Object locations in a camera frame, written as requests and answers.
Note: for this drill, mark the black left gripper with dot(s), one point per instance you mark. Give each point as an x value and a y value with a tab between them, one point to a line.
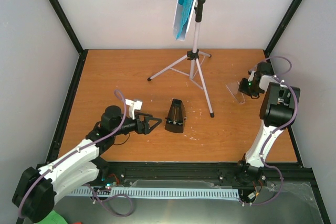
145	128

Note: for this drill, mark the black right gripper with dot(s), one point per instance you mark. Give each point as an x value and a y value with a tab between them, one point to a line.
242	88

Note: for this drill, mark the clear plastic metronome cover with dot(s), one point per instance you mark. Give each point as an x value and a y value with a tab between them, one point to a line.
233	88

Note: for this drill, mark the black metronome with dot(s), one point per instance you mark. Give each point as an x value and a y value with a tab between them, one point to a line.
175	120

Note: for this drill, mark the silver tripod music stand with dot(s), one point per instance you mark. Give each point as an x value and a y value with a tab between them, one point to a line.
195	56

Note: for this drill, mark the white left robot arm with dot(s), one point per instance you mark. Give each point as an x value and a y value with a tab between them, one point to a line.
39	189

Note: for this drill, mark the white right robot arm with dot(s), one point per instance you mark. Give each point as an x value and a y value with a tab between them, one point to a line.
278	111

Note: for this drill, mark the blue sheet music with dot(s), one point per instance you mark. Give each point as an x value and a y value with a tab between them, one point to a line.
182	18

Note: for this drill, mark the green paper piece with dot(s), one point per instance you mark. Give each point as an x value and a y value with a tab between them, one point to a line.
53	218

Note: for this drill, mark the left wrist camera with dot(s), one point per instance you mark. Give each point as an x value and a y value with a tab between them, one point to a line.
134	105

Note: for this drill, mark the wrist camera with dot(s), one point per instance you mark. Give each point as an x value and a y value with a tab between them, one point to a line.
259	81
134	105

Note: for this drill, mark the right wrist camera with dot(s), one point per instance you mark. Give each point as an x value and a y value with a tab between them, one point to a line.
259	81

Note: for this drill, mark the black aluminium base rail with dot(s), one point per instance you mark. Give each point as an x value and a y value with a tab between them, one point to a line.
224	174

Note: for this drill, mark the light blue cable duct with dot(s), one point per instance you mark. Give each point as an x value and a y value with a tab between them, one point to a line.
169	193

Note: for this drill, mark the right black frame post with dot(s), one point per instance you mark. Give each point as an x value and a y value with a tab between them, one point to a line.
289	14

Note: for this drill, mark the black frame post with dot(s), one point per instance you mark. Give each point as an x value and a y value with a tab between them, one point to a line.
289	14
68	27

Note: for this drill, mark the left black frame post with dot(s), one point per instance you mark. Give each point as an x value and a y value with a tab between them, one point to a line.
68	27

